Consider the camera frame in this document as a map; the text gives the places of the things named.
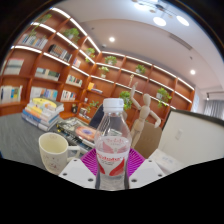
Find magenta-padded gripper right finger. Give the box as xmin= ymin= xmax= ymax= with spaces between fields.
xmin=128 ymin=148 xmax=167 ymax=190

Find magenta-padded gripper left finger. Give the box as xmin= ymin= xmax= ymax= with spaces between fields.
xmin=58 ymin=148 xmax=100 ymax=190

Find clear plastic water bottle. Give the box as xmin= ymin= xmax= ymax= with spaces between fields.
xmin=94 ymin=97 xmax=133 ymax=191

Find cream printed mug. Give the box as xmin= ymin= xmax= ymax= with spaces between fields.
xmin=38 ymin=132 xmax=82 ymax=176

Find tan chair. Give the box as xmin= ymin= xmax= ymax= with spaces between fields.
xmin=133 ymin=123 xmax=163 ymax=159

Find stack of dark magazines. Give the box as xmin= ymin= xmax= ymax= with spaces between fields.
xmin=54 ymin=117 xmax=101 ymax=148

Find dark office chair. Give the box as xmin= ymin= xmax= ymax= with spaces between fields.
xmin=88 ymin=103 xmax=105 ymax=129

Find white partition with dark top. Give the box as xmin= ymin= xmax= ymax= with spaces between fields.
xmin=158 ymin=108 xmax=224 ymax=168

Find stack of colourful books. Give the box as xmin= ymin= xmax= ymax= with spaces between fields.
xmin=21 ymin=97 xmax=65 ymax=132

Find grey curtain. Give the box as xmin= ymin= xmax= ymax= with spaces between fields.
xmin=203 ymin=99 xmax=224 ymax=121

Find orange wooden shelf unit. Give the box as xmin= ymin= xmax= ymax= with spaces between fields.
xmin=0 ymin=6 xmax=196 ymax=134

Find ceiling air vent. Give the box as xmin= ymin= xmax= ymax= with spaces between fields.
xmin=168 ymin=32 xmax=194 ymax=51

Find branched ceiling chandelier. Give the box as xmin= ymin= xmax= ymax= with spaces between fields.
xmin=131 ymin=0 xmax=191 ymax=28

